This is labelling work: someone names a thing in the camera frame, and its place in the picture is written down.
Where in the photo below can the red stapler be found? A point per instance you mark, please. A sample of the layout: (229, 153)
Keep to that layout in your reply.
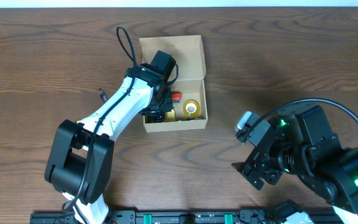
(176, 96)

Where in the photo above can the white blue eraser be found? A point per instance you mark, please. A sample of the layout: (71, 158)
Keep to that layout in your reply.
(192, 119)

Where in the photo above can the black mounting rail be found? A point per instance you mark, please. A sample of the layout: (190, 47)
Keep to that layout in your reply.
(285, 212)

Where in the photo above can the yellow tape roll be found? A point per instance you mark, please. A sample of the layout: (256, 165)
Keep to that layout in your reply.
(191, 108)

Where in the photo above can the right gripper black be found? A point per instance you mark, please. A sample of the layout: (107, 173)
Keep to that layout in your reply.
(255, 171)

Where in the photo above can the cardboard box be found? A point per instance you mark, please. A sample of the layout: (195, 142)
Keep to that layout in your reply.
(188, 52)

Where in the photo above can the black ballpoint pen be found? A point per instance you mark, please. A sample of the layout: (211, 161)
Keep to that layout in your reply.
(103, 95)

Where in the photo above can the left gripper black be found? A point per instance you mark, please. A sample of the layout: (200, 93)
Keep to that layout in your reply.
(159, 112)

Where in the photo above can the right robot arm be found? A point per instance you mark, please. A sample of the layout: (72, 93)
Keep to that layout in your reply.
(298, 140)

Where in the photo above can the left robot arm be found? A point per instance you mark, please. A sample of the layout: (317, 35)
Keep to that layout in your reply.
(80, 160)

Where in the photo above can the yellow sticky note pad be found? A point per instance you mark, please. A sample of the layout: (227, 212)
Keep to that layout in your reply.
(170, 116)

